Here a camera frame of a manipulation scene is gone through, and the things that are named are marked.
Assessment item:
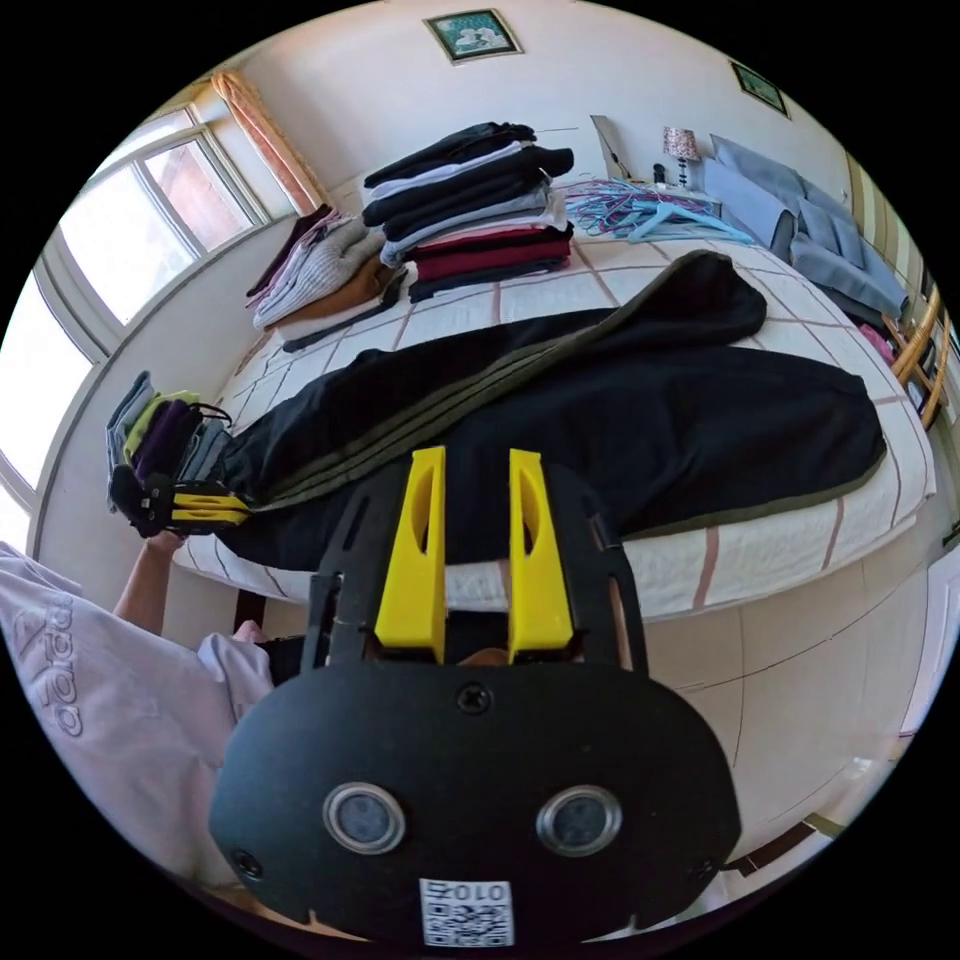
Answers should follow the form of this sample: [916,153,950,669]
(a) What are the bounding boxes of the large framed picture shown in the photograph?
[422,8,525,68]

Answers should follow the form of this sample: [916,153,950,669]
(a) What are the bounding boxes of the tall pile of dark clothes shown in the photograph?
[362,119,577,305]

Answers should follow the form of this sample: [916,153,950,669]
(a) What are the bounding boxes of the window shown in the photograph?
[0,103,273,535]

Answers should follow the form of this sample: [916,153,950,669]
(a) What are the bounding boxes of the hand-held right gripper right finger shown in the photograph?
[507,448,577,666]

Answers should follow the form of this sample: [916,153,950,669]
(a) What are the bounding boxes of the table lamp with patterned shade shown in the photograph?
[661,125,704,190]

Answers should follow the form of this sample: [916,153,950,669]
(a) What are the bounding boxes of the bed with checked quilt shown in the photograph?
[173,178,939,625]

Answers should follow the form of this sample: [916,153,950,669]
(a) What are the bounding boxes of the person's left forearm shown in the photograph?
[112,551,178,640]

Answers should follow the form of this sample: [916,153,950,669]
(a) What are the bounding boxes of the black long pants with outline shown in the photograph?
[217,250,891,573]

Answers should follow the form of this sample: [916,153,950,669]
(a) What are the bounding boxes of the pile of colourful clothes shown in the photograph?
[104,370,235,519]

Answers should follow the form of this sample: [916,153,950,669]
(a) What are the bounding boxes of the person's body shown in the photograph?
[0,541,309,905]

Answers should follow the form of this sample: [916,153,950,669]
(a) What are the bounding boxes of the heap of clothes hangers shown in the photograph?
[560,175,756,247]

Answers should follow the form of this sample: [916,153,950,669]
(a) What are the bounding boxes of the orange curtain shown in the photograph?
[210,68,325,216]

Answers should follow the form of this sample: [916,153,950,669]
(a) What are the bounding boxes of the pile of knit clothes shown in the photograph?
[245,203,411,354]

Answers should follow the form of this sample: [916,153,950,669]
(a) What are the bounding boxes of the heap of grey bedding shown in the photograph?
[701,133,913,325]

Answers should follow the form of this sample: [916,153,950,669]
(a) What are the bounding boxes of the small framed picture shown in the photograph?
[730,60,794,121]

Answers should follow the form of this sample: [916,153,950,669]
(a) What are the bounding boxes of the rattan chair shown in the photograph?
[881,283,955,432]

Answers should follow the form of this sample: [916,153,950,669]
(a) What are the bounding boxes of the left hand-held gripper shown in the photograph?
[109,464,253,538]

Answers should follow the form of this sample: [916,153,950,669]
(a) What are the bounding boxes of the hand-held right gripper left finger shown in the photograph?
[374,445,448,667]

